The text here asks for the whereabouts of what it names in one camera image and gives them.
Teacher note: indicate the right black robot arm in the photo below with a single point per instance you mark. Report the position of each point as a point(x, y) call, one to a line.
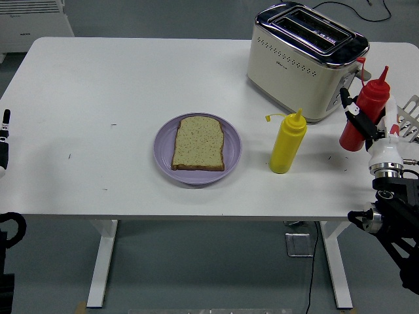
point(399, 212)

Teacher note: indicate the slice of bread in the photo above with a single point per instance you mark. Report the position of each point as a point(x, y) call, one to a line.
point(199, 144)

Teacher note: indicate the white table leg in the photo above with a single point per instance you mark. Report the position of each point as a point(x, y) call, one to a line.
point(337, 261)
point(101, 261)

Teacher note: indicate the cream and chrome toaster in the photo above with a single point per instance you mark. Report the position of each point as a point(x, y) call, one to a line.
point(294, 75)

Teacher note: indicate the purple plate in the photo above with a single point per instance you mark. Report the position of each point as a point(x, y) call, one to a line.
point(163, 157)

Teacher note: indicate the silver metal rack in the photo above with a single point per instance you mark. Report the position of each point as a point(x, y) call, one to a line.
point(409, 121)

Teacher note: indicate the yellow squeeze bottle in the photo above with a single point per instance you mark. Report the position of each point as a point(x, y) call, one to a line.
point(286, 144)

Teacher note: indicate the white appliance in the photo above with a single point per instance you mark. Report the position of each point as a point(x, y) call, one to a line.
point(32, 29)

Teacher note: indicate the metal floor box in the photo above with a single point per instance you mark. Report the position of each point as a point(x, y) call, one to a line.
point(298, 244)

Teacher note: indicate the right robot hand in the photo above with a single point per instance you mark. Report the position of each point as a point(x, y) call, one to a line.
point(386, 152)

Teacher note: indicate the red squeeze bottle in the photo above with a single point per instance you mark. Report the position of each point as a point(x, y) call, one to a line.
point(373, 98)

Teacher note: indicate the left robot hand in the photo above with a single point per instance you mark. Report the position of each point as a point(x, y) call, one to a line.
point(3, 150)

